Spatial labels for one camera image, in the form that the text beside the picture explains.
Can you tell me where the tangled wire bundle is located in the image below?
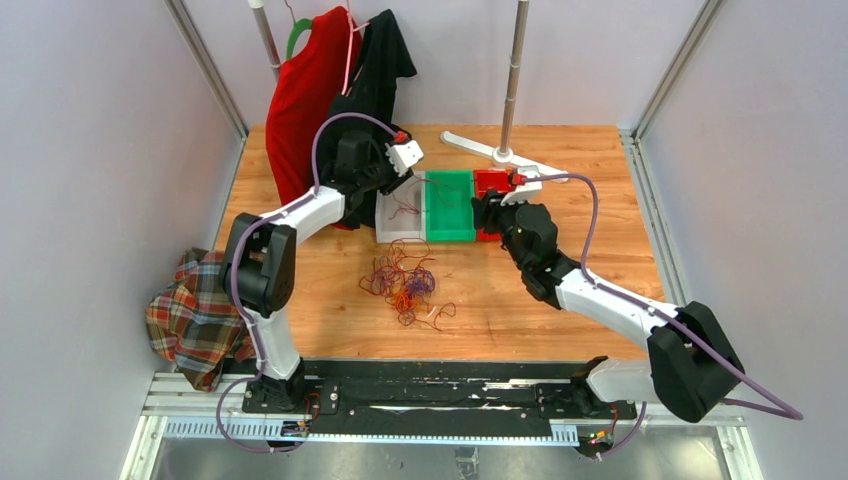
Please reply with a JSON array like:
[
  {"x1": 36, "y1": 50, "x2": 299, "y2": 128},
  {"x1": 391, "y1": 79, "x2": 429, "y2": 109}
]
[{"x1": 357, "y1": 238, "x2": 458, "y2": 333}]

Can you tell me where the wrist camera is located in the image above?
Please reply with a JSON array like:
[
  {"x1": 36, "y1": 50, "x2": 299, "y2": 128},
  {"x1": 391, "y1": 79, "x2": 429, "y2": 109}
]
[
  {"x1": 387, "y1": 140, "x2": 424, "y2": 177},
  {"x1": 500, "y1": 171, "x2": 542, "y2": 206}
]

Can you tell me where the black shirt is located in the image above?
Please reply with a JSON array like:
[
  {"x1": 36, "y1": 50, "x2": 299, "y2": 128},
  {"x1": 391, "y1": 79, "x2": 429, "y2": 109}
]
[{"x1": 317, "y1": 9, "x2": 417, "y2": 230}]

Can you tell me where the plaid shirt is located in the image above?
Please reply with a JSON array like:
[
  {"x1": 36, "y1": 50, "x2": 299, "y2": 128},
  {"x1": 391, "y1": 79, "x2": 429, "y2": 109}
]
[{"x1": 145, "y1": 248, "x2": 256, "y2": 392}]

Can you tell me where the pink hanger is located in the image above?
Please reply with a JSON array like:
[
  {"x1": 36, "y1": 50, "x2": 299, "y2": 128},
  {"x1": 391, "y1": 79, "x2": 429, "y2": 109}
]
[{"x1": 341, "y1": 0, "x2": 369, "y2": 96}]

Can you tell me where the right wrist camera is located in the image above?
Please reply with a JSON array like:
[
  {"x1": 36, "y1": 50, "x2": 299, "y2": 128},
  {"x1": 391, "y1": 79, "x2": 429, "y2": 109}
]
[{"x1": 500, "y1": 171, "x2": 542, "y2": 206}]

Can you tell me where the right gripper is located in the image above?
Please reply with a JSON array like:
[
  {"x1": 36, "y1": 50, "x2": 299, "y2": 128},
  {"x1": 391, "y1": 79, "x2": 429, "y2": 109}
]
[{"x1": 472, "y1": 189, "x2": 530, "y2": 271}]

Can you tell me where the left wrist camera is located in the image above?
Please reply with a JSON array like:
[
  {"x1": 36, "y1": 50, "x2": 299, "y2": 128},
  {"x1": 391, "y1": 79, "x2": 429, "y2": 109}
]
[{"x1": 387, "y1": 140, "x2": 424, "y2": 177}]

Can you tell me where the red plastic bin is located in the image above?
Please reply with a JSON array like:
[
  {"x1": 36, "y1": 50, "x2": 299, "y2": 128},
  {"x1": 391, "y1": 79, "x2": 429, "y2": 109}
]
[{"x1": 471, "y1": 169, "x2": 529, "y2": 242}]

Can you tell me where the white plastic bin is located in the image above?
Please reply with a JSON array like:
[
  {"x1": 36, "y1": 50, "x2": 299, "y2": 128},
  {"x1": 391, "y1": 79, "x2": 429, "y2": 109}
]
[{"x1": 375, "y1": 172, "x2": 426, "y2": 244}]

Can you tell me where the white clothes rack stand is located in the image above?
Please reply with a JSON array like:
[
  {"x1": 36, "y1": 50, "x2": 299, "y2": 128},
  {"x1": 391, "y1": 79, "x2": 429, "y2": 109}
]
[{"x1": 440, "y1": 0, "x2": 564, "y2": 176}]

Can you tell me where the green hanger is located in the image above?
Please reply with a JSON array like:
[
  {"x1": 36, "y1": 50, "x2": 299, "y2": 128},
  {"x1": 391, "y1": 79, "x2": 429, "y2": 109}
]
[{"x1": 285, "y1": 18, "x2": 313, "y2": 60}]

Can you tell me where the green plastic bin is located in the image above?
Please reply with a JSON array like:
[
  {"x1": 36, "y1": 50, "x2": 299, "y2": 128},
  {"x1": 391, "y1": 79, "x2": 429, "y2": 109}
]
[{"x1": 425, "y1": 170, "x2": 476, "y2": 243}]

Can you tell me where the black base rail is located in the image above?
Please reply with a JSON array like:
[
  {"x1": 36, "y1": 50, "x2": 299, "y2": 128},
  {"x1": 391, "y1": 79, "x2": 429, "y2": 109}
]
[{"x1": 240, "y1": 359, "x2": 639, "y2": 444}]

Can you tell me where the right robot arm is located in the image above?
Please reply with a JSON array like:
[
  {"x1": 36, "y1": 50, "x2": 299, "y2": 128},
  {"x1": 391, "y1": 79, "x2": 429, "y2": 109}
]
[{"x1": 470, "y1": 190, "x2": 744, "y2": 423}]

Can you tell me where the red shirt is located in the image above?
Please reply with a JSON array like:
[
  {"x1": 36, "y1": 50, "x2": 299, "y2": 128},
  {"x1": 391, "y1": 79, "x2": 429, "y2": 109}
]
[{"x1": 265, "y1": 6, "x2": 362, "y2": 205}]

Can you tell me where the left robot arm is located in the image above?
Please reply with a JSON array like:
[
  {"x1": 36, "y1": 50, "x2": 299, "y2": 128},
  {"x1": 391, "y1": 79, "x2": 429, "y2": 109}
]
[{"x1": 219, "y1": 130, "x2": 423, "y2": 413}]

